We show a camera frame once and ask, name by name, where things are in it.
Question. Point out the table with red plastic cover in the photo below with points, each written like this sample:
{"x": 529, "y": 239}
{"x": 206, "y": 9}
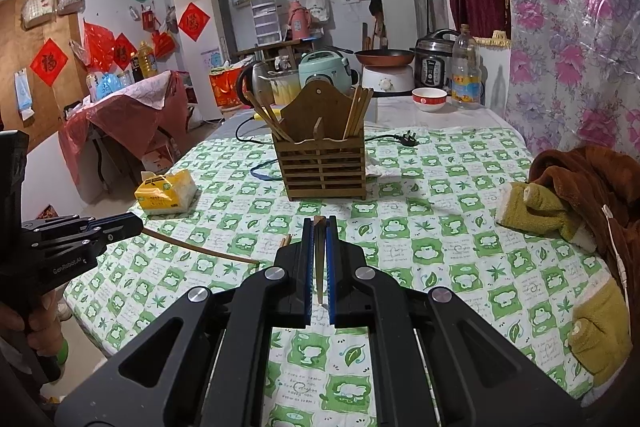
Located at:
{"x": 130, "y": 112}

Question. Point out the clear bottle with yellow label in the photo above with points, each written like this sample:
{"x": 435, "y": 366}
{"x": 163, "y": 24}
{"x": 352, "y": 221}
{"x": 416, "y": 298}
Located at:
{"x": 466, "y": 77}

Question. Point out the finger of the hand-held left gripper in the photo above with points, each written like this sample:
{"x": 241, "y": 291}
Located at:
{"x": 115, "y": 236}
{"x": 117, "y": 222}

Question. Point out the yellow tissue pack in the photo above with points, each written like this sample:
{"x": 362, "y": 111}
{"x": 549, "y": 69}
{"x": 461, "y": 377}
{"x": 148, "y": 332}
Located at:
{"x": 165, "y": 194}

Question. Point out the red and white bowl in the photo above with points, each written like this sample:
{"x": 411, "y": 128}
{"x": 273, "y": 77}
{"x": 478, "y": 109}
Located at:
{"x": 429, "y": 99}

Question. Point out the yellow cooking oil bottle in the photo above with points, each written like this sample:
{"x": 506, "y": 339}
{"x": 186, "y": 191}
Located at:
{"x": 147, "y": 62}

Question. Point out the green patterned tablecloth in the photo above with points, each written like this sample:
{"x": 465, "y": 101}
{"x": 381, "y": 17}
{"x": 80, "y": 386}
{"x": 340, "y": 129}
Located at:
{"x": 425, "y": 232}

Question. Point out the white cooker base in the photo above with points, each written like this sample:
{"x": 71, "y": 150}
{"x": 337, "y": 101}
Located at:
{"x": 387, "y": 82}

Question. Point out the wooden chopstick holder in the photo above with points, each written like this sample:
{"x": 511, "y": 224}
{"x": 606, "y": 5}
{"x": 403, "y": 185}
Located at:
{"x": 320, "y": 172}

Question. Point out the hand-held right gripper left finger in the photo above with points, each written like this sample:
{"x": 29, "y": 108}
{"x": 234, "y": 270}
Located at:
{"x": 305, "y": 267}

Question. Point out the steel electric kettle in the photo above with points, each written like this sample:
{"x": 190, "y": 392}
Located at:
{"x": 257, "y": 82}

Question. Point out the red plastic bags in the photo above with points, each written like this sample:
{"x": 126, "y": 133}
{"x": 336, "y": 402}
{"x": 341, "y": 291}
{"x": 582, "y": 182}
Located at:
{"x": 105, "y": 44}

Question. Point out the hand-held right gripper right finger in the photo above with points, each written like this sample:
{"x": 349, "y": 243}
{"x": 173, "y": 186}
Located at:
{"x": 331, "y": 267}

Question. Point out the copper frying pan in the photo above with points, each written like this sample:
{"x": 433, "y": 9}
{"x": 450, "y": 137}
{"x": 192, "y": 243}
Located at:
{"x": 385, "y": 56}

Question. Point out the white refrigerator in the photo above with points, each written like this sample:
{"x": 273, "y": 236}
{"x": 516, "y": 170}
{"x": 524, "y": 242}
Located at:
{"x": 205, "y": 57}

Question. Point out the white tote bag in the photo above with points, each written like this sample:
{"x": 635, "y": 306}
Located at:
{"x": 317, "y": 11}

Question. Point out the black and silver pressure cooker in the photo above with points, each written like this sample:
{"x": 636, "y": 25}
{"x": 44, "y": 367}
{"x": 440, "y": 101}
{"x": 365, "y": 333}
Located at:
{"x": 435, "y": 62}

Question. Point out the mint green rice cooker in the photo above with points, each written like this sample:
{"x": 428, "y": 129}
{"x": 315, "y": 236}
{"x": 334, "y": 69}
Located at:
{"x": 325, "y": 69}

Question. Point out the plastic drawer unit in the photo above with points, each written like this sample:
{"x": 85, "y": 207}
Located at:
{"x": 265, "y": 19}

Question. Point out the floral plastic sheet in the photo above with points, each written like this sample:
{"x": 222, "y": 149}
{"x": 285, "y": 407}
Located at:
{"x": 570, "y": 32}

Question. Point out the red gift bag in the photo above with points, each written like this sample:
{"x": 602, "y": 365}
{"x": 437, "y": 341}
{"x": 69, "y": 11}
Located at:
{"x": 226, "y": 89}

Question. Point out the person's left hand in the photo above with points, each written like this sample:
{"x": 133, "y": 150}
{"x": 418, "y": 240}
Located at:
{"x": 17, "y": 327}

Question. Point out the red printed box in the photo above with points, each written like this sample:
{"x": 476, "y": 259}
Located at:
{"x": 48, "y": 213}

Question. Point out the pink thermos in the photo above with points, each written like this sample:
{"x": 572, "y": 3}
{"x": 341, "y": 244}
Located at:
{"x": 296, "y": 22}

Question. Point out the red diamond paper decoration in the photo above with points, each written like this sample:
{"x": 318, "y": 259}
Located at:
{"x": 48, "y": 63}
{"x": 194, "y": 22}

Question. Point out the blue bottle pack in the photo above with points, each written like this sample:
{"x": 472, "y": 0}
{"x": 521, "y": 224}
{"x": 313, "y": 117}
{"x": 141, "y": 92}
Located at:
{"x": 107, "y": 87}

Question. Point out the brown and olive fleece garment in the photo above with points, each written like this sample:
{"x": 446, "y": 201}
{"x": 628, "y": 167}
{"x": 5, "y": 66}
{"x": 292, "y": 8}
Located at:
{"x": 575, "y": 177}

